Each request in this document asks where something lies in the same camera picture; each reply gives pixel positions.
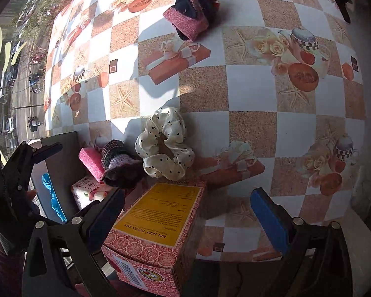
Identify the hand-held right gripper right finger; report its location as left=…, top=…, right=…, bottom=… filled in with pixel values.
left=250, top=187, right=353, bottom=297

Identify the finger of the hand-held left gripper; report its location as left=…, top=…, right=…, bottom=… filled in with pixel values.
left=17, top=142, right=64, bottom=170

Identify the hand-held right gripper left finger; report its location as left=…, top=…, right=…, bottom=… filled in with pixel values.
left=22, top=188, right=126, bottom=297

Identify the white box with black side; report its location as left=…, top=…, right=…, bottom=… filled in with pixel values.
left=29, top=131, right=82, bottom=224

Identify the red patterned medicine box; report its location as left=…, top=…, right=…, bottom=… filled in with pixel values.
left=101, top=177, right=209, bottom=292

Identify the person's left forearm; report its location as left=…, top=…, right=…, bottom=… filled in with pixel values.
left=0, top=221, right=30, bottom=297

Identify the dark sequined sock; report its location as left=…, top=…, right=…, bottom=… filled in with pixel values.
left=100, top=140, right=143, bottom=190

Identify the cream polka dot scrunchie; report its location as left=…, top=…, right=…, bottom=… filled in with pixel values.
left=135, top=106, right=196, bottom=180

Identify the beige bench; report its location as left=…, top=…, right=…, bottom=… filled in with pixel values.
left=340, top=207, right=371, bottom=297

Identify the checkered printed tablecloth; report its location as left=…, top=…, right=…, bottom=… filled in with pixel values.
left=43, top=0, right=367, bottom=262

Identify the pink and black headband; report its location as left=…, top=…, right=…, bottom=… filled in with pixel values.
left=162, top=0, right=220, bottom=42

